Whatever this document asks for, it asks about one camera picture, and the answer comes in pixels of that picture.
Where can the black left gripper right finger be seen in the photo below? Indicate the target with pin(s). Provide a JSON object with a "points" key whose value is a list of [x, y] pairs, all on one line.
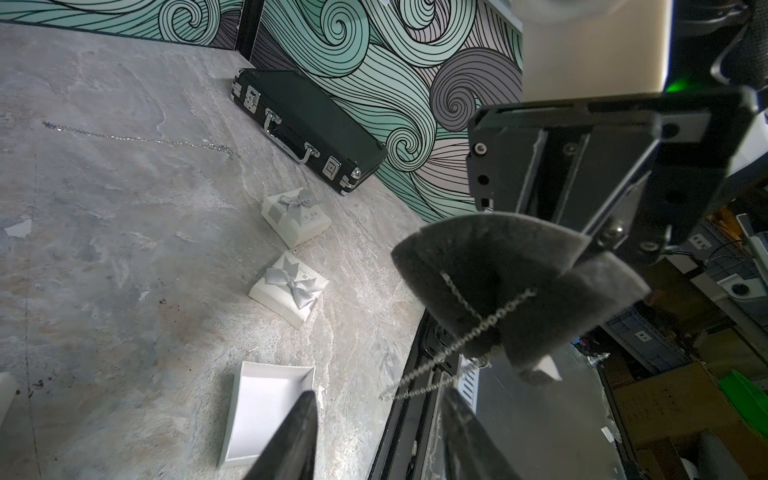
{"points": [[469, 453]]}

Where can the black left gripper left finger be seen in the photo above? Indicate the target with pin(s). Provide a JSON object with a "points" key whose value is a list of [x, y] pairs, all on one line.
{"points": [[290, 453]]}

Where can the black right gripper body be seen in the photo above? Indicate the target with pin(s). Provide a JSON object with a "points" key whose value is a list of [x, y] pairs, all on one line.
{"points": [[635, 173]]}

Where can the black case on table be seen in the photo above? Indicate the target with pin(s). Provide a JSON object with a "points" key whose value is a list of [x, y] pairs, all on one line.
{"points": [[309, 126]]}

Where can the right black corner post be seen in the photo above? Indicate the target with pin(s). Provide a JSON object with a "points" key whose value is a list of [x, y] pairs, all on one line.
{"points": [[248, 27]]}

